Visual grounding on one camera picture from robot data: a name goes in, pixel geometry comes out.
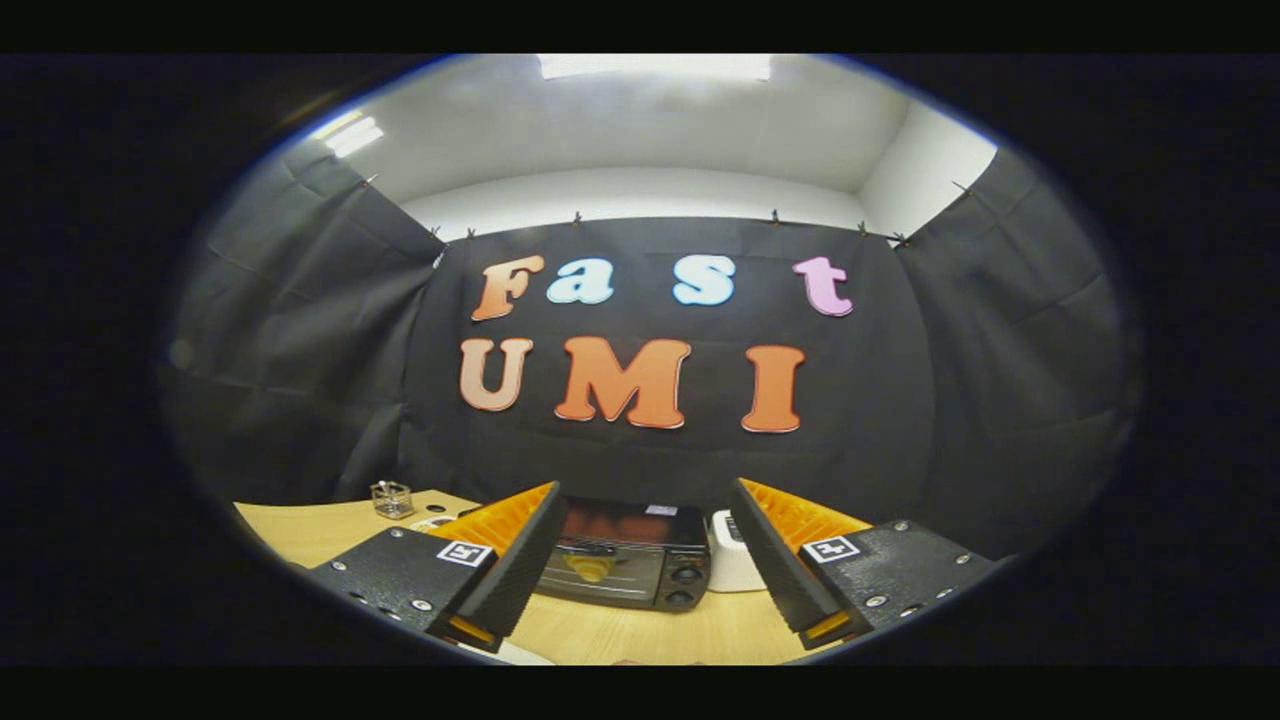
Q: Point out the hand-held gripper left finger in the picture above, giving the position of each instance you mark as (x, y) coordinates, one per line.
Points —
(515, 565)

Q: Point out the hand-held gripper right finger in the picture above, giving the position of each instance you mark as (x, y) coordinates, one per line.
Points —
(775, 565)

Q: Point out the golden croissant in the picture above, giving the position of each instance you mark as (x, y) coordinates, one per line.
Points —
(589, 567)

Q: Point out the black toaster oven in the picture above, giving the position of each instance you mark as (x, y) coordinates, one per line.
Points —
(640, 530)

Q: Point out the white bread toaster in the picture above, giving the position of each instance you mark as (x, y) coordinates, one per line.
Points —
(735, 570)

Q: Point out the white plate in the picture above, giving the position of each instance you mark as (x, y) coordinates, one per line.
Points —
(520, 656)

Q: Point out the small clear glass container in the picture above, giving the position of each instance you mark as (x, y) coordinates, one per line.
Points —
(391, 500)

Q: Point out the ceiling light tubes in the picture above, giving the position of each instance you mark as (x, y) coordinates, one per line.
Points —
(350, 135)

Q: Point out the rectangular ceiling light panel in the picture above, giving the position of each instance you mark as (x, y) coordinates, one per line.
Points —
(655, 66)

